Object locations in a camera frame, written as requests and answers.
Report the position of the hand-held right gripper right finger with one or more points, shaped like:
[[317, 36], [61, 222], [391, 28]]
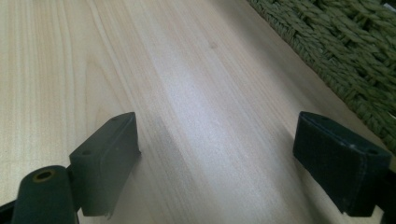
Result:
[[339, 168]]

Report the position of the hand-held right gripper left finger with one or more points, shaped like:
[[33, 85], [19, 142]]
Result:
[[104, 165]]

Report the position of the green woven mat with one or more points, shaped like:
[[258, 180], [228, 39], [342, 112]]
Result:
[[339, 46]]

